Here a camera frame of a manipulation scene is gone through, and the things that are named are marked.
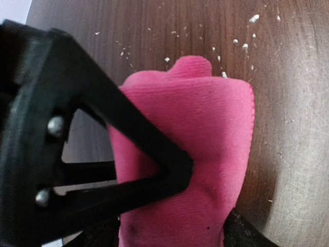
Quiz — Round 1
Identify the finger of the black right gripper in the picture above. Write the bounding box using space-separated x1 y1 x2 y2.
51 152 193 214
51 30 193 175

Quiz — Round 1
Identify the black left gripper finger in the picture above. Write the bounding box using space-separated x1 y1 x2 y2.
223 210 278 247

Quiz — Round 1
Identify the pink towel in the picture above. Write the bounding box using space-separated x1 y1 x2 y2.
119 56 255 246

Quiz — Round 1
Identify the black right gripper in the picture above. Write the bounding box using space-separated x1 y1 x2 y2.
1 20 121 246

